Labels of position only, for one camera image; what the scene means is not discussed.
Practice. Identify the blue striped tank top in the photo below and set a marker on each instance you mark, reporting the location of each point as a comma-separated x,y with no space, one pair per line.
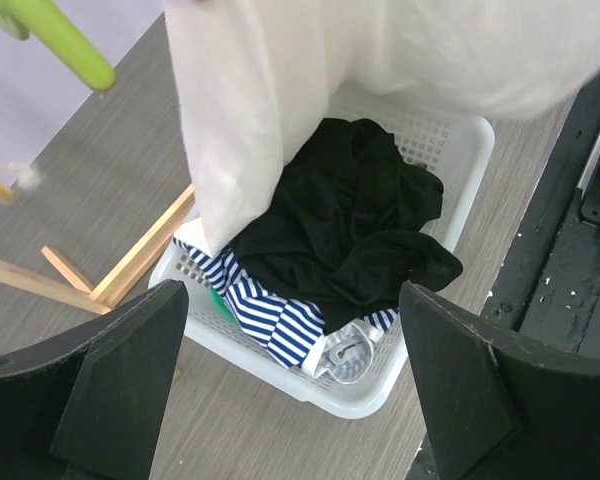
291,331

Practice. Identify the green tank top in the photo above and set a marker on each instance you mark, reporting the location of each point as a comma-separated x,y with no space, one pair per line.
221,306

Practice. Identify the lime green hanger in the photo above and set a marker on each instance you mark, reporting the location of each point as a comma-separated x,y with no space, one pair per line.
46,21

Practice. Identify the white tank top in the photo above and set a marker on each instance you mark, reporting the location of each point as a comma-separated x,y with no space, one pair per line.
254,78

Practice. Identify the wooden clothes rack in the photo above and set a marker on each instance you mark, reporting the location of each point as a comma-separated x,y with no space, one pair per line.
141,230

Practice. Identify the black tank top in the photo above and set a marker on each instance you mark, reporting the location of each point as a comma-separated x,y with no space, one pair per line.
344,228

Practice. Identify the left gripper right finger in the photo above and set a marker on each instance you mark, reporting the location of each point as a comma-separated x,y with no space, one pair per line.
534,413

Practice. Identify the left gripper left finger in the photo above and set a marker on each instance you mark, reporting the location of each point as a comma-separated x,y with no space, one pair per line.
89,402

